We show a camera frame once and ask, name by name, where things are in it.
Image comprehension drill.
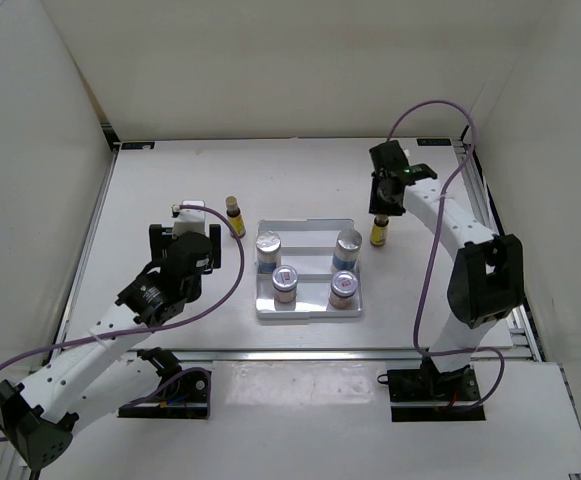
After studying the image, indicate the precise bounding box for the yellow label sauce bottle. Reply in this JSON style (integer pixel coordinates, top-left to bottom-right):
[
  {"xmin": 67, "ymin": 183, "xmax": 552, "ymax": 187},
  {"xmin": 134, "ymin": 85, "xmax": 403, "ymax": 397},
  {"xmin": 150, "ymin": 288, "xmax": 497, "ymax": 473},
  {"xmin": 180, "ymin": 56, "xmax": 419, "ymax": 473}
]
[
  {"xmin": 225, "ymin": 196, "xmax": 246, "ymax": 238},
  {"xmin": 369, "ymin": 214, "xmax": 389, "ymax": 247}
]

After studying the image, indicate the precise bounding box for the blue label shaker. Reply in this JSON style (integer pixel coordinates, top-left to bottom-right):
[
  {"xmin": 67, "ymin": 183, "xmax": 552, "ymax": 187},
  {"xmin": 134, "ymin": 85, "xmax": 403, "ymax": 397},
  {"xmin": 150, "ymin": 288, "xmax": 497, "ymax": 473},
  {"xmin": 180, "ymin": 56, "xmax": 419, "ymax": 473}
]
[
  {"xmin": 331, "ymin": 228, "xmax": 362, "ymax": 272},
  {"xmin": 255, "ymin": 230, "xmax": 281, "ymax": 274}
]

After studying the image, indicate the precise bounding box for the white lid jar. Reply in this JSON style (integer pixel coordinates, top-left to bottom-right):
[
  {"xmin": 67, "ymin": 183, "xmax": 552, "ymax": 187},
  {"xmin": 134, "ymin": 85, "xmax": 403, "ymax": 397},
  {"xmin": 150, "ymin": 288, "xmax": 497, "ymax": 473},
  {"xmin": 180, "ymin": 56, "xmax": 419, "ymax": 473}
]
[
  {"xmin": 271, "ymin": 265, "xmax": 299, "ymax": 307},
  {"xmin": 329, "ymin": 270, "xmax": 359, "ymax": 310}
]

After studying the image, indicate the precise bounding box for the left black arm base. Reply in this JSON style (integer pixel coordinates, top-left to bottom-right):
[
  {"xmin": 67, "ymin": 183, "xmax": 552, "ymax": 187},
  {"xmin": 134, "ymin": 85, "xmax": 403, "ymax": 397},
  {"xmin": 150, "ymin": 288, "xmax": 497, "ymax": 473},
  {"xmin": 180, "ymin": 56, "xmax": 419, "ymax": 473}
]
[{"xmin": 117, "ymin": 348, "xmax": 212, "ymax": 420}]

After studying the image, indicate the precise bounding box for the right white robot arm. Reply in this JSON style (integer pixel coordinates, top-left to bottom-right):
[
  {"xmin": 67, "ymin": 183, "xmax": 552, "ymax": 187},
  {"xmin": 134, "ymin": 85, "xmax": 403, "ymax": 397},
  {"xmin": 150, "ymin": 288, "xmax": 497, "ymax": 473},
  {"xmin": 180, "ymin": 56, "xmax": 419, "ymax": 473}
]
[{"xmin": 369, "ymin": 140, "xmax": 524, "ymax": 400}]

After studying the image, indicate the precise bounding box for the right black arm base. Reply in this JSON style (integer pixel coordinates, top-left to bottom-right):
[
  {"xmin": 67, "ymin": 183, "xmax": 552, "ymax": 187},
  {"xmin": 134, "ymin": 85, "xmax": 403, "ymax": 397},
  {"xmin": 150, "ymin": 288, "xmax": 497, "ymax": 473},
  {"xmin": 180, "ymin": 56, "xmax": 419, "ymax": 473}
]
[{"xmin": 377, "ymin": 367, "xmax": 486, "ymax": 423}]

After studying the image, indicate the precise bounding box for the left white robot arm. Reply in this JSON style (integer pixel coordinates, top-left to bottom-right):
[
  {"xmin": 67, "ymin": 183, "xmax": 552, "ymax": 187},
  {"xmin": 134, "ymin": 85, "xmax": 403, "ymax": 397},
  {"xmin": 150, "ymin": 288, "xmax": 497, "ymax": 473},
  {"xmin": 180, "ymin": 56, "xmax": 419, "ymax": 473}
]
[{"xmin": 0, "ymin": 224, "xmax": 221, "ymax": 472}]

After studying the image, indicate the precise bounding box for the white divided organizer tray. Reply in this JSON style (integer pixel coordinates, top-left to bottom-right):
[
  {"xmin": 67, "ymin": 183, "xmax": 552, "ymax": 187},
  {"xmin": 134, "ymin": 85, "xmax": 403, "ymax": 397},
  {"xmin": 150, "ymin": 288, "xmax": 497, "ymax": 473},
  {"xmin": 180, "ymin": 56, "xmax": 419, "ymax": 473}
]
[{"xmin": 255, "ymin": 219, "xmax": 363, "ymax": 322}]

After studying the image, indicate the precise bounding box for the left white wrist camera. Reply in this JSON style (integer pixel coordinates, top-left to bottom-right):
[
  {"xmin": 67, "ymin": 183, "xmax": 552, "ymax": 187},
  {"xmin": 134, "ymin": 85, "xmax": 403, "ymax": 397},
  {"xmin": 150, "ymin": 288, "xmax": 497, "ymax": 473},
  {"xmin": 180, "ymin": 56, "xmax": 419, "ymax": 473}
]
[{"xmin": 171, "ymin": 200, "xmax": 206, "ymax": 238}]

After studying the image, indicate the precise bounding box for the aluminium left rail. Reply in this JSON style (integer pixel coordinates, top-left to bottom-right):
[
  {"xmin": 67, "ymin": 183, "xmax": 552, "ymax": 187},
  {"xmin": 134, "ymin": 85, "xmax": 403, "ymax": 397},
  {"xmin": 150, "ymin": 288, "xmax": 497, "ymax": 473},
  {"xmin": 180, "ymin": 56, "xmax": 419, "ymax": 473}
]
[{"xmin": 52, "ymin": 144, "xmax": 119, "ymax": 345}]

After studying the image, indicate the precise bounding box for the aluminium rail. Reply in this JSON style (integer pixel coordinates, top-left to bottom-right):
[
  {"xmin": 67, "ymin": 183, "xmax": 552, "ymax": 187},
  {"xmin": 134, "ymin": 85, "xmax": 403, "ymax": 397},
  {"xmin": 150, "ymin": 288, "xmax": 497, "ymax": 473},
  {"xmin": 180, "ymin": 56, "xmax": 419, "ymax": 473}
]
[
  {"xmin": 450, "ymin": 144, "xmax": 543, "ymax": 362},
  {"xmin": 172, "ymin": 349, "xmax": 421, "ymax": 363},
  {"xmin": 52, "ymin": 144, "xmax": 119, "ymax": 345}
]

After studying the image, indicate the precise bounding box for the aluminium right rail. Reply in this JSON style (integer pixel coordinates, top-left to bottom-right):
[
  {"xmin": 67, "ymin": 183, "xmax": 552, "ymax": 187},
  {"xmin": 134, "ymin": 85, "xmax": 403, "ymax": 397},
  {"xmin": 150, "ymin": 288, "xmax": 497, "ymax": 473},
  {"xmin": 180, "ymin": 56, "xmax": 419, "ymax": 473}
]
[{"xmin": 450, "ymin": 144, "xmax": 543, "ymax": 362}]

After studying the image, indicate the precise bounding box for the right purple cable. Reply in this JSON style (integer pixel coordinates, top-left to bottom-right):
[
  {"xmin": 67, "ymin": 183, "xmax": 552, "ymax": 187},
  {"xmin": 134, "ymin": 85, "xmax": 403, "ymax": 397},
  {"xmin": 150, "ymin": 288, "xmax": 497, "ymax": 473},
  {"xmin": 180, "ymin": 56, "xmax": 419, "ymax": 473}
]
[{"xmin": 387, "ymin": 99, "xmax": 506, "ymax": 411}]

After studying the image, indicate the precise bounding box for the aluminium front rail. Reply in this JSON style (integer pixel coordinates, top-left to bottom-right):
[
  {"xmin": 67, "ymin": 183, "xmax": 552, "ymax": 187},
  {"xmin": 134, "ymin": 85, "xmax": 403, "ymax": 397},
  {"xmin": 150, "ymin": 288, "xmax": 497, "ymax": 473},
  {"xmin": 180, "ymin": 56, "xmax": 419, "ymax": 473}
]
[{"xmin": 172, "ymin": 349, "xmax": 421, "ymax": 363}]

